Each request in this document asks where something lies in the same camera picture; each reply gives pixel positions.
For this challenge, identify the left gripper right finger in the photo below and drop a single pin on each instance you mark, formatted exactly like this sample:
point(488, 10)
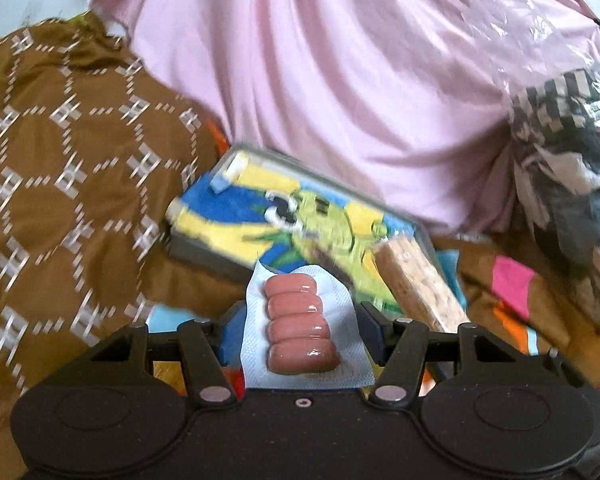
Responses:
point(399, 348)

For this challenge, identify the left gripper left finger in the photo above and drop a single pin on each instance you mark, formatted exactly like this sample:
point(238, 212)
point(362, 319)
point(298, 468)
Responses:
point(206, 349)

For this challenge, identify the puffed rice bar packet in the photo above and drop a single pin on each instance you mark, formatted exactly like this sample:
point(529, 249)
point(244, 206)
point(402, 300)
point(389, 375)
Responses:
point(420, 290)

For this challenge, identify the pink sausages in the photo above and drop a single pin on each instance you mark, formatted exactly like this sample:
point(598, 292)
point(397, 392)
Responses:
point(301, 333)

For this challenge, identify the grey tray with drawing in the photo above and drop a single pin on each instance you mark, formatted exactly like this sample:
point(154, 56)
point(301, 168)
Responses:
point(256, 206)

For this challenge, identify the brown PF patterned blanket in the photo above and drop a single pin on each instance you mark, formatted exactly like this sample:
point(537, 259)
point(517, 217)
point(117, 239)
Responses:
point(92, 151)

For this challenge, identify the pink hanging sheet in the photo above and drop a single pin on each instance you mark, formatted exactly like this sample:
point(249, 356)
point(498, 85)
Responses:
point(395, 98)

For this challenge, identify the plastic wrapped clothes bundle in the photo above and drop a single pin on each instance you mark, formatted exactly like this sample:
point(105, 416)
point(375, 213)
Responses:
point(552, 89)

